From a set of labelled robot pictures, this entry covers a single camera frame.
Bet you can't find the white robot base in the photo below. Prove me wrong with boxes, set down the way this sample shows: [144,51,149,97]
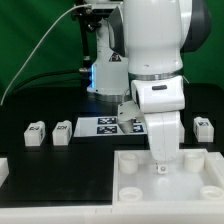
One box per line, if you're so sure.
[87,19,128,102]

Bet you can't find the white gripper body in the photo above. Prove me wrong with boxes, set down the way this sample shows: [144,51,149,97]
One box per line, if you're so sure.
[131,76,185,163]

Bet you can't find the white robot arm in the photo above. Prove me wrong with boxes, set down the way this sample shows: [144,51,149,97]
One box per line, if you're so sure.
[109,0,211,174]

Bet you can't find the white cable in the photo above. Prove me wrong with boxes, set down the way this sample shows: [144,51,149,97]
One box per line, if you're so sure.
[0,3,93,106]

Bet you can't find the white square tabletop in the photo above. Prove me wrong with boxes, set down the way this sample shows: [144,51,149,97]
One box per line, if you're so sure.
[113,149,224,205]

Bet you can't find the black camera on stand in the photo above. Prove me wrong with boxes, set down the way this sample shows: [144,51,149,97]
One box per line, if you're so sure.
[71,0,122,17]

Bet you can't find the black camera stand pole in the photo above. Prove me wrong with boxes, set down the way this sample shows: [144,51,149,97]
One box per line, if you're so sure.
[78,14,92,73]

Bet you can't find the white sheet with tags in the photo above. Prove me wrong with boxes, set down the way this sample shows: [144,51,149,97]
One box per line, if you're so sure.
[73,115,148,138]

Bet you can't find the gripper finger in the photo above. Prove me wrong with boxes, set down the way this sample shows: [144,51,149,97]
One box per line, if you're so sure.
[156,163,168,175]

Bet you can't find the black cable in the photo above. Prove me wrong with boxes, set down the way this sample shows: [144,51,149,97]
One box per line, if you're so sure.
[9,69,93,96]

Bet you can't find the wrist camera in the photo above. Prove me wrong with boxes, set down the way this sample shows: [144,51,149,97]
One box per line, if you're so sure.
[117,100,143,133]

